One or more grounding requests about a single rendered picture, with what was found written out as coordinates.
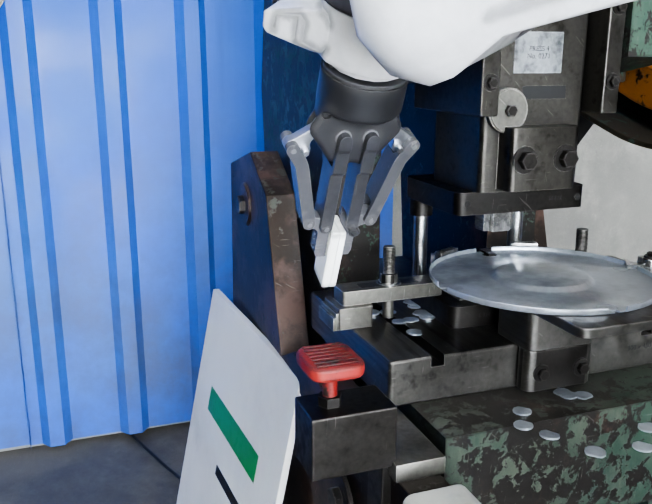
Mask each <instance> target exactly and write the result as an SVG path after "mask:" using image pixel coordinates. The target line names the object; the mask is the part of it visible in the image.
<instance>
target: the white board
mask: <svg viewBox="0 0 652 504"><path fill-rule="evenodd" d="M298 396H301V395H300V390H299V381H298V379H297V377H296V376H295V374H294V373H293V372H292V370H291V369H290V368H289V366H288V365H287V364H286V363H285V361H284V360H283V359H282V357H281V356H280V355H279V353H278V352H277V351H276V349H275V348H274V347H273V346H272V344H271V343H270V342H269V340H268V339H267V338H266V337H265V336H264V335H263V334H262V333H261V332H260V331H259V330H258V329H257V328H256V326H255V325H254V324H253V323H252V322H251V321H250V320H249V319H248V318H247V317H246V316H245V315H244V314H243V313H242V312H241V311H240V310H239V309H238V308H237V307H236V306H235V305H234V304H233V303H232V302H231V301H230V300H229V299H228V298H227V297H226V296H225V295H224V294H223V293H222V292H221V291H220V290H219V289H213V294H212V300H211V306H210V312H209V318H208V323H207V329H206V335H205V341H204V347H203V352H202V358H201V364H200V370H199V375H198V381H197V387H196V393H195V399H194V404H193V410H192V416H191V422H190V428H189V433H188V439H187V445H186V451H185V457H184V462H183V468H182V474H181V480H180V485H179V491H178V497H177V503H176V504H282V503H283V498H284V493H285V488H286V483H287V478H288V473H289V468H290V463H291V458H292V453H293V448H294V443H295V397H298Z"/></svg>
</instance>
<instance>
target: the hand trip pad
mask: <svg viewBox="0 0 652 504"><path fill-rule="evenodd" d="M296 361H297V364H298V365H299V367H300V368H301V369H302V370H303V372H304V373H305V374H306V375H307V377H308V378H309V379H311V380H312V381H314V382H317V383H322V395H323V396H324V397H327V398H333V397H336V396H337V386H338V381H343V380H350V379H356V378H359V377H361V376H362V375H363V374H364V371H365V363H364V361H363V360H362V359H361V358H360V357H359V356H358V355H357V354H356V353H355V352H354V351H353V350H352V349H351V348H350V347H349V346H348V345H346V344H342V343H340V342H335V343H328V344H320V345H313V346H305V347H301V348H300V349H299V350H298V351H297V353H296Z"/></svg>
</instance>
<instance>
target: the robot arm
mask: <svg viewBox="0 0 652 504"><path fill-rule="evenodd" d="M632 1H636V0H280V1H278V2H276V3H275V4H273V5H272V6H271V7H269V8H268V9H266V10H265V11H264V16H263V27H264V29H265V30H266V32H267V33H270V34H272V35H274V36H276V37H279V38H281V39H283V40H286V41H288V42H290V43H292V44H295V45H297V46H299V47H302V48H304V49H307V50H309V51H313V52H317V53H318V54H319V55H320V56H321V57H322V58H323V59H322V61H321V65H320V71H319V78H318V84H317V90H316V98H315V107H314V109H313V111H312V113H311V114H310V115H309V117H308V119H307V125H306V126H305V127H303V128H301V129H299V130H298V131H296V132H294V133H292V132H291V131H289V130H286V131H283V132H282V133H281V135H280V140H281V142H282V144H283V146H284V148H285V150H286V153H287V155H288V156H289V159H290V166H291V173H292V181H293V188H294V195H295V202H296V210H297V213H298V216H299V218H300V220H301V223H302V225H303V227H304V229H306V230H311V229H313V232H312V238H311V243H310V244H311V247H312V250H313V252H314V254H315V257H316V260H315V266H314V270H315V273H316V275H317V277H318V280H319V282H320V284H321V287H328V286H329V287H332V286H335V285H336V281H337V276H338V271H339V266H340V261H341V257H342V254H348V253H349V251H350V250H351V245H352V241H353V237H355V236H357V235H359V234H360V230H359V228H358V226H360V225H363V224H366V225H373V224H374V223H375V222H376V220H377V218H378V216H379V214H380V212H381V210H382V208H383V206H384V204H385V202H386V200H387V198H388V197H389V195H390V193H391V191H392V189H393V187H394V185H395V183H396V181H397V179H398V177H399V175H400V173H401V171H402V169H403V167H404V165H405V163H406V162H407V161H408V160H409V159H410V158H411V157H412V156H413V154H414V153H415V152H416V151H417V150H418V149H419V148H420V143H419V142H418V140H417V139H416V137H415V136H414V135H413V133H412V132H411V130H410V129H409V128H407V127H404V128H402V127H401V121H400V118H399V114H400V112H401V110H402V106H403V102H404V98H405V94H406V90H407V85H408V81H412V82H415V83H419V84H423V85H427V86H432V85H435V84H438V83H440V82H443V81H446V80H448V79H451V78H454V77H455V76H456V75H458V74H459V73H460V72H462V71H463V70H464V69H466V68H467V67H468V66H470V65H472V64H474V63H476V62H478V61H479V60H481V59H483V58H485V57H487V56H489V55H490V54H492V53H494V52H496V51H498V50H500V49H502V48H503V47H505V46H507V45H509V44H511V43H513V41H515V40H516V39H518V38H519V37H521V36H523V35H524V34H526V33H527V32H529V31H531V30H532V29H534V28H536V27H538V26H541V25H545V24H549V23H553V22H556V21H560V20H564V19H568V18H571V17H575V16H579V15H583V14H587V13H590V12H594V11H598V10H602V9H605V8H609V7H613V6H617V5H620V4H624V3H628V2H632ZM313 139H314V140H315V142H316V143H317V145H318V146H319V148H320V149H321V151H322V159H323V163H322V169H321V174H320V180H319V186H318V191H317V197H316V203H315V209H314V205H313V196H312V188H311V179H310V170H309V165H308V162H307V159H306V157H307V156H309V152H310V149H311V148H310V143H311V141H312V140H313ZM386 145H387V146H386ZM385 146H386V147H385ZM384 147H385V149H384V151H383V153H382V155H381V157H380V159H379V161H378V163H377V165H376V167H375V169H374V171H373V166H374V162H375V157H376V156H377V155H378V154H379V153H380V151H381V150H382V149H383V148H384ZM347 164H348V167H347ZM346 169H347V172H346ZM372 171H373V174H372V176H371V178H370V180H369V182H368V178H369V174H371V173H372ZM345 174H346V178H345V183H344V188H343V193H342V198H341V204H340V209H339V216H340V219H339V217H338V216H337V215H335V213H336V208H337V203H338V198H339V193H340V188H341V183H342V178H343V175H345ZM367 182H368V184H367Z"/></svg>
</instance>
